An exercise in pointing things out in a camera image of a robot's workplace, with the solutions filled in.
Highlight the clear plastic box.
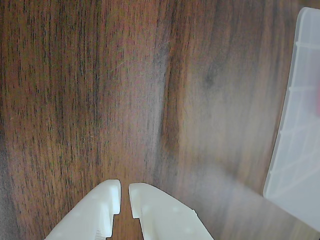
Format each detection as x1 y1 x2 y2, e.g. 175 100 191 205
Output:
263 6 320 231

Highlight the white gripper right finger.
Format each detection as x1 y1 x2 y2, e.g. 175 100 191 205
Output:
127 182 215 240

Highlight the red tape roll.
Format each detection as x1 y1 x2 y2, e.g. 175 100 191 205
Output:
312 84 320 115

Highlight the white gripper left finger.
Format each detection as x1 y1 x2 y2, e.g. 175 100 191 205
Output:
44 178 123 240

